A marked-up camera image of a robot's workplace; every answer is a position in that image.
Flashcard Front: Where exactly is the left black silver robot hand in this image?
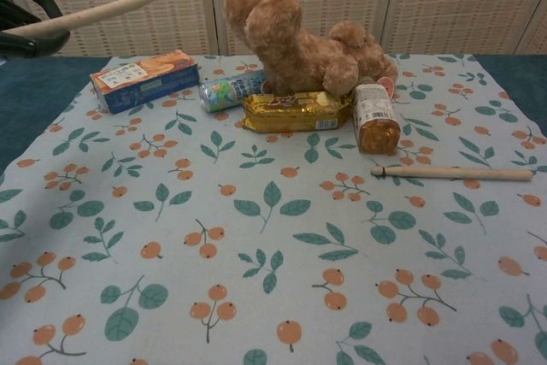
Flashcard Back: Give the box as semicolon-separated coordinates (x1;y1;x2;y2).
0;0;72;59

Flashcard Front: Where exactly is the wooden stick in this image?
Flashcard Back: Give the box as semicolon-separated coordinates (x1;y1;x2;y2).
370;164;535;183
0;0;170;38

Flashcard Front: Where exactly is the blue cracker box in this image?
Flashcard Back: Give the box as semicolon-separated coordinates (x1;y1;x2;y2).
89;49;202;115

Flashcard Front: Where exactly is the light blue drink can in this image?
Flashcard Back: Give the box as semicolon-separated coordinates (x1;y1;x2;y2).
197;68;269;115

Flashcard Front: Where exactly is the gold foil snack packet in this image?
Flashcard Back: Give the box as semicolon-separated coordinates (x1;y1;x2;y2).
240;90;355;133

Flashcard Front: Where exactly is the brown plush dog toy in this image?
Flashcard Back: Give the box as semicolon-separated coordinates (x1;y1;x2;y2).
224;0;399;98

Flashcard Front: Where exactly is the floral fruit print tablecloth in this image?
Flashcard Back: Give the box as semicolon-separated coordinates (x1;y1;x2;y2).
0;53;547;365

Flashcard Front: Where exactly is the amber liquid plastic bottle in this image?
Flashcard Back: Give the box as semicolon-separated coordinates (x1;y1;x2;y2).
350;75;403;156

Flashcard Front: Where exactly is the red white hang tag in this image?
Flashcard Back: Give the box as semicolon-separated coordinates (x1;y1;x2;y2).
378;75;397;97

